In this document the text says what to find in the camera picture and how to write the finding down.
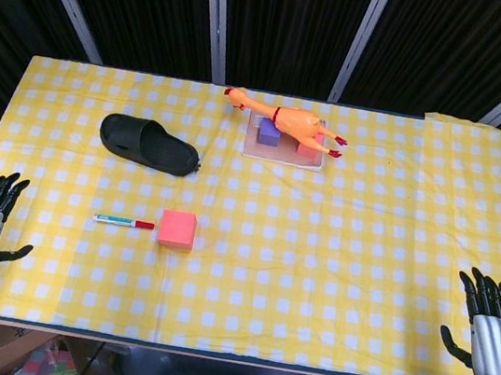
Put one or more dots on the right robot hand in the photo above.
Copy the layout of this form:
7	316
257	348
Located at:
496	342

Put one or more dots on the black rubber slipper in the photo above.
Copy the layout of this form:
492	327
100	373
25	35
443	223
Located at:
148	144

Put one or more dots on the red teal marker pen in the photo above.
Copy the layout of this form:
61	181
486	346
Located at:
124	222

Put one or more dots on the purple block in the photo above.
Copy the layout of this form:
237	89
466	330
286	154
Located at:
268	133

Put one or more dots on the small pink foam block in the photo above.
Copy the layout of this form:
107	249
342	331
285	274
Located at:
307	149

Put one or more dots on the orange rubber chicken toy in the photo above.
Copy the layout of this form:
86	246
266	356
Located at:
288	121

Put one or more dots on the cardboard box with colourful contents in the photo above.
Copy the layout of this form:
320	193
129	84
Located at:
41	356

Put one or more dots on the large pink foam cube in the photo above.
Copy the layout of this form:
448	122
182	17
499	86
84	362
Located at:
176	229

